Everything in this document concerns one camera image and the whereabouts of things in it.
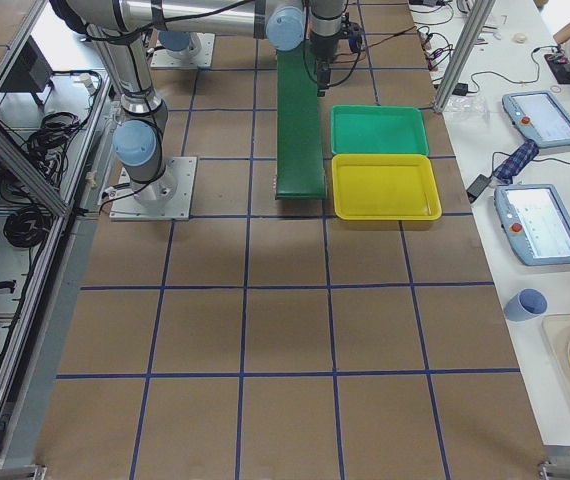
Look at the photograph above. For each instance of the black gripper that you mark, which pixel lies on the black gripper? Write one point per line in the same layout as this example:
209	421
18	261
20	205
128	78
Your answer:
323	53

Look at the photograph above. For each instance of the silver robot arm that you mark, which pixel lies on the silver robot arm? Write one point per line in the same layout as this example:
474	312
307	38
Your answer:
137	140
285	24

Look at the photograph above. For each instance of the green plastic tray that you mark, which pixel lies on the green plastic tray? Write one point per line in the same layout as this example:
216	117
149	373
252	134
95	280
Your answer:
377	130

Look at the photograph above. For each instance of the green conveyor belt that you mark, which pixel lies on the green conveyor belt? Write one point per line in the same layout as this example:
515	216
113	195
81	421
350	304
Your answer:
300	173

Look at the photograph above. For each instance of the yellow plastic tray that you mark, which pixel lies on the yellow plastic tray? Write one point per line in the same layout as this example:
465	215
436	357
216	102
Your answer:
377	187

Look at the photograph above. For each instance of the teach pendant far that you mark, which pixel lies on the teach pendant far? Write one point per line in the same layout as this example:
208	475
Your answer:
538	116

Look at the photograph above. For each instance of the teach pendant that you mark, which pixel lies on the teach pendant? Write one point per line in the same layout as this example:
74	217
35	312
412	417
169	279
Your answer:
538	116
535	222

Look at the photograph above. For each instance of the blue plaid cloth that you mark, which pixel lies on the blue plaid cloth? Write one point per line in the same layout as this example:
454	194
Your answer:
516	162

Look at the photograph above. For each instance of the teach pendant near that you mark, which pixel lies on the teach pendant near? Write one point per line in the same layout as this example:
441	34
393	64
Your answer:
535	222

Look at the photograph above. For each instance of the blue plastic cup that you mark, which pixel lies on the blue plastic cup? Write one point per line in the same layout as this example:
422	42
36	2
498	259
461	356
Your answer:
525	305

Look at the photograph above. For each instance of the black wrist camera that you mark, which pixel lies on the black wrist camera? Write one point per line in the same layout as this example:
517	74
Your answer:
352	32

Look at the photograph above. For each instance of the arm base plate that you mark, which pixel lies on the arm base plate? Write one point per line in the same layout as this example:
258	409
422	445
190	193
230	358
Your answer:
183	51
168	198

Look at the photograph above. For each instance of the aluminium frame post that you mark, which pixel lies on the aluminium frame post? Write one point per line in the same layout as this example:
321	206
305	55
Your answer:
463	48

